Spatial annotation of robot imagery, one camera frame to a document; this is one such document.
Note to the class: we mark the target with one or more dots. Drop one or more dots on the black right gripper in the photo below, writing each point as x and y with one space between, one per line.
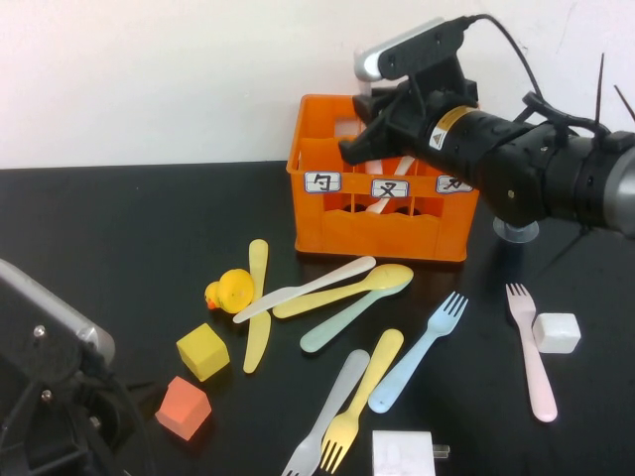
436 94

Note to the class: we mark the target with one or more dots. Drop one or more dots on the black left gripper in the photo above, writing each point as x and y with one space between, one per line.
44 426

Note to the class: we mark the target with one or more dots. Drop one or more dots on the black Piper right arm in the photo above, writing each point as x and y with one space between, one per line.
521 168

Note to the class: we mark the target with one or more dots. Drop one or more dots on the orange plastic cutlery crate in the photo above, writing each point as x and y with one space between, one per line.
387 238

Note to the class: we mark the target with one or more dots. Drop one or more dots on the white label fork character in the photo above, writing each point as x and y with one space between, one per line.
390 189

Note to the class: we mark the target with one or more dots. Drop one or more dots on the white label spoon character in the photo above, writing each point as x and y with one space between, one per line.
322 182

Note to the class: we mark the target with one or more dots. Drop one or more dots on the white label knife character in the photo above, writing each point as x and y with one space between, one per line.
449 184

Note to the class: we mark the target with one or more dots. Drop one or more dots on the orange foam house block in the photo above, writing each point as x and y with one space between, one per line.
182 409

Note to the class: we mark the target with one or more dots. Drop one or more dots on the yellow plastic spoon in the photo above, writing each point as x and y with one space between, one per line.
387 277

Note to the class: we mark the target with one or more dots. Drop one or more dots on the yellow foam cube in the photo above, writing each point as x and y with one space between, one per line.
203 353

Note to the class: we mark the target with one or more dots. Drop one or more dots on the yellow plastic knife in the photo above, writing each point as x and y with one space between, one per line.
258 258

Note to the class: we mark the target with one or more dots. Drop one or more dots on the blue conical cup clear base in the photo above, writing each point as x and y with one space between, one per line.
516 232

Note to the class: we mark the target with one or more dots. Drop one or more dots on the green plastic spoon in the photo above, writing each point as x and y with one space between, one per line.
332 327

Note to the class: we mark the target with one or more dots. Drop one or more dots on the yellow rubber duck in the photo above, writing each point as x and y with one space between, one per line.
233 290

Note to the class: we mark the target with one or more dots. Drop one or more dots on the blue plastic fork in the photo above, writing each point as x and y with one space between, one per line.
421 347

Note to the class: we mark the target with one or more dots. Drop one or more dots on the black zip tie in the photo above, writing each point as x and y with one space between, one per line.
565 250
625 101
600 94

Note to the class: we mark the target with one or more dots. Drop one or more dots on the yellow plastic fork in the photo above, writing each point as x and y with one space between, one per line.
369 387

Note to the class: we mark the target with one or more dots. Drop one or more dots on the translucent white plastic fork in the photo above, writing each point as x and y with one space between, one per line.
342 392

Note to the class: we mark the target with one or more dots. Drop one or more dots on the white foam cube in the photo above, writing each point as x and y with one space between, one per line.
556 333

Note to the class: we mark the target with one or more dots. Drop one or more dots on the pink plastic fork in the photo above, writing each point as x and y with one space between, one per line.
533 367

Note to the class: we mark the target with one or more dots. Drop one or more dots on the white power adapter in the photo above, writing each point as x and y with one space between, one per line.
399 453

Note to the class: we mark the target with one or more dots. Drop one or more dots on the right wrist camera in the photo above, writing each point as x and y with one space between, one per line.
417 47

